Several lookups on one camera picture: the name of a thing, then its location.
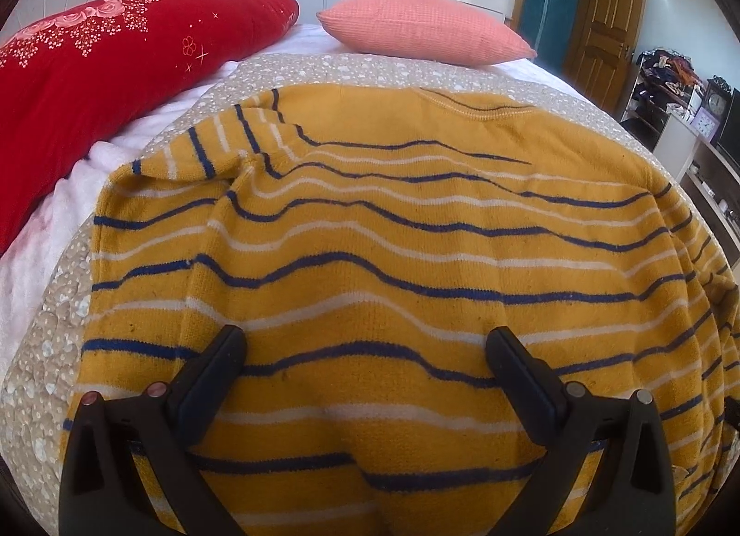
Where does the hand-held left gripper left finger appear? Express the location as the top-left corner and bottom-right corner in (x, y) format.
(58, 325), (249, 536)

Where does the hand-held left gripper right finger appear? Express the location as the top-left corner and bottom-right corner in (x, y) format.
(484, 326), (677, 536)

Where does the yellow striped knit sweater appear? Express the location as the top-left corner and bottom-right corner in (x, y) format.
(62, 82), (740, 536)

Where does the rack with clothes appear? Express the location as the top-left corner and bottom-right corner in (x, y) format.
(621, 44), (709, 149)

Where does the beige dotted quilted blanket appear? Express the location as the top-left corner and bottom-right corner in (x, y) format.
(0, 53), (718, 514)

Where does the dark television stand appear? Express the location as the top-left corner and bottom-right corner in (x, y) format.
(682, 137), (740, 271)

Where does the white cabinet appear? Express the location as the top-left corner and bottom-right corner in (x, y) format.
(653, 111), (703, 181)

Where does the red floral pillow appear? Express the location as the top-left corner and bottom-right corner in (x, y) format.
(0, 0), (300, 256)

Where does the black television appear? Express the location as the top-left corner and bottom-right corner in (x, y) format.
(715, 88), (740, 162)

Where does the black ornate clock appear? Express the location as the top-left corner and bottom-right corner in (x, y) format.
(702, 75), (734, 128)

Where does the wooden panel door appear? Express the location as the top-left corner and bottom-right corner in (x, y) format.
(563, 0), (649, 112)

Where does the pink waffle pillow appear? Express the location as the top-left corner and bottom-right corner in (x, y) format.
(316, 0), (538, 70)

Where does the teal glass door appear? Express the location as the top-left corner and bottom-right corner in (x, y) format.
(516, 0), (587, 71)

